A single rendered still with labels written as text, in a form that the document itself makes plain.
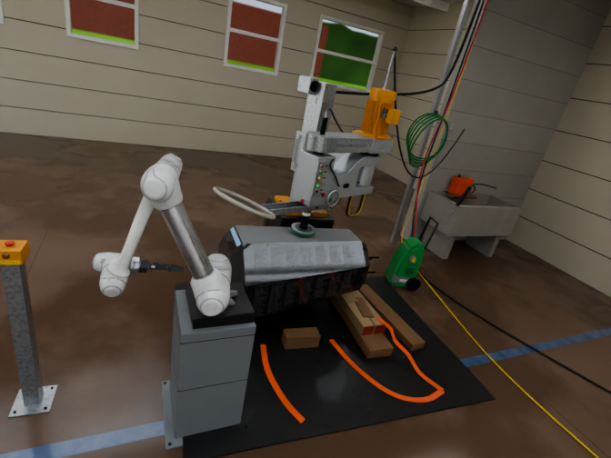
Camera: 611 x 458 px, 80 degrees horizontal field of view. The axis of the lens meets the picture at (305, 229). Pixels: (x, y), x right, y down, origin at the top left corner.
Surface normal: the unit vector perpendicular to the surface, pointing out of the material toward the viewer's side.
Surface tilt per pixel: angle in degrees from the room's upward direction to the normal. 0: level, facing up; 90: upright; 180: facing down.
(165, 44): 90
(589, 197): 90
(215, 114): 90
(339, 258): 45
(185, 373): 90
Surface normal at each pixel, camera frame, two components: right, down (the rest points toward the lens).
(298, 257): 0.40, -0.33
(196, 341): 0.38, 0.43
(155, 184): 0.12, 0.30
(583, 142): -0.91, 0.00
